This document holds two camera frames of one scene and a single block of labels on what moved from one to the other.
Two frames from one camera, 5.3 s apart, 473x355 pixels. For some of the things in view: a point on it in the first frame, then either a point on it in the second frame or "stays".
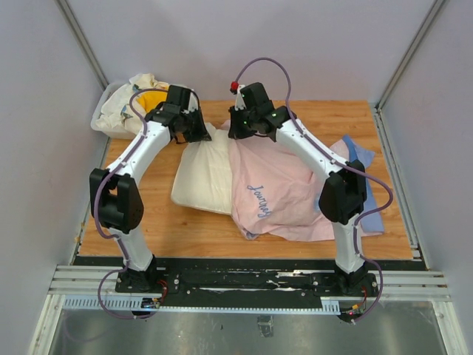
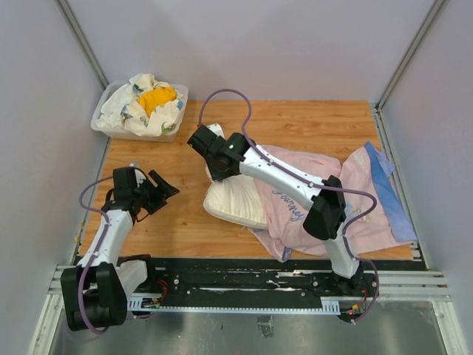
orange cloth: [151, 100] stays
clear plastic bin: [108, 132] stays
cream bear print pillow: [204, 178] → [236, 199]
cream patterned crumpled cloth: [115, 111] stays
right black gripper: [234, 132] → [216, 175]
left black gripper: [202, 134] → [164, 191]
